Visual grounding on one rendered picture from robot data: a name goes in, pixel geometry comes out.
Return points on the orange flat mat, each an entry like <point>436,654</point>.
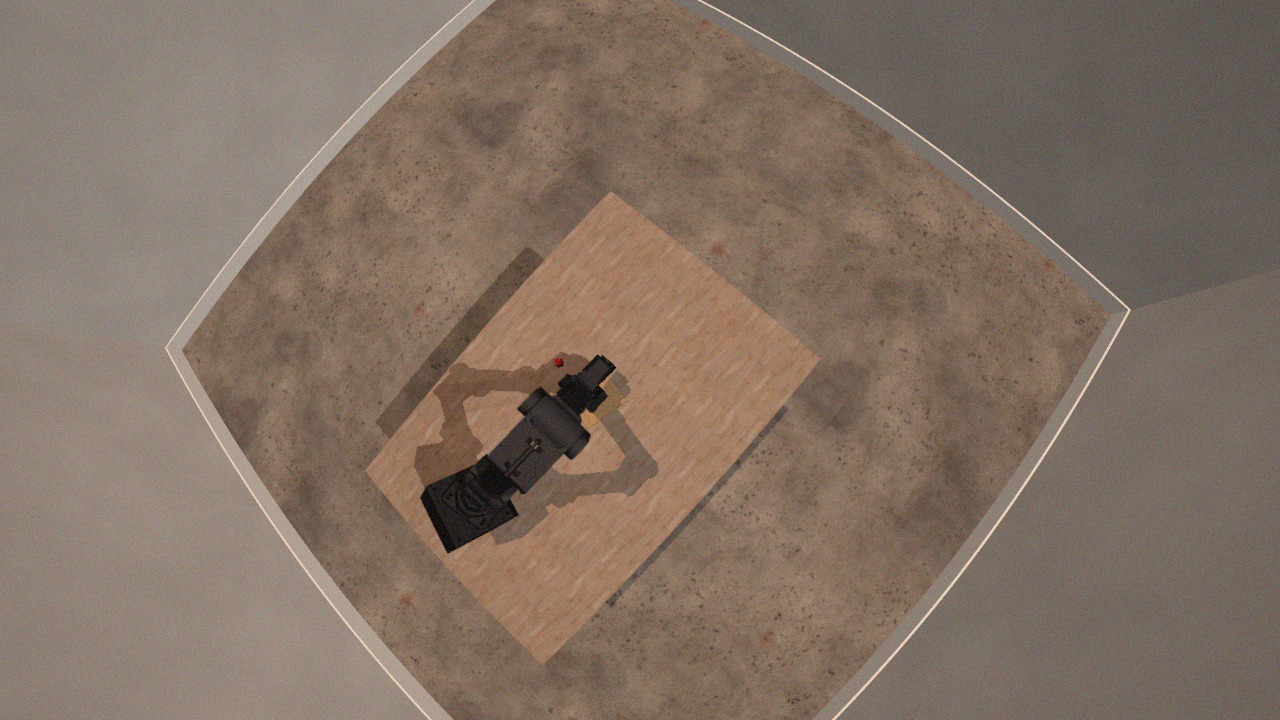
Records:
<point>614,399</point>

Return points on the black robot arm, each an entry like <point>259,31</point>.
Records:
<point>550,425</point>

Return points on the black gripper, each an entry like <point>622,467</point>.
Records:
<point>592,407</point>

